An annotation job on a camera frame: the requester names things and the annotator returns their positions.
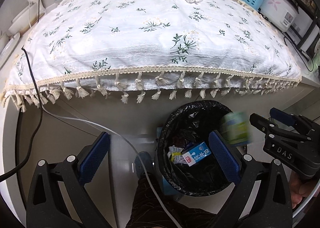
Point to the green glass cup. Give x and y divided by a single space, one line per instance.
316 65

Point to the black lined trash bin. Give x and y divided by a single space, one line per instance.
187 128

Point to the white floral tablecloth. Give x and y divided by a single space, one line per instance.
88 47

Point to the green white carton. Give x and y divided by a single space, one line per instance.
235 129

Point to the crumpled snack wrapper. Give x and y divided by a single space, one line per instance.
175 155

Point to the blue milk carton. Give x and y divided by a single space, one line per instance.
197 153

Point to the microwave oven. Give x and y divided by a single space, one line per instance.
304 31

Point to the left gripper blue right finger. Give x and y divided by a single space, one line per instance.
261 196

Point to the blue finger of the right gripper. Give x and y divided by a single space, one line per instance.
285 118
261 123

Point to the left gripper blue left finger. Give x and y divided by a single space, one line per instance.
46 206

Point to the right hand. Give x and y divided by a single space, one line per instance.
299 189

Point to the white rice cooker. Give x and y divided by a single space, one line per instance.
281 13

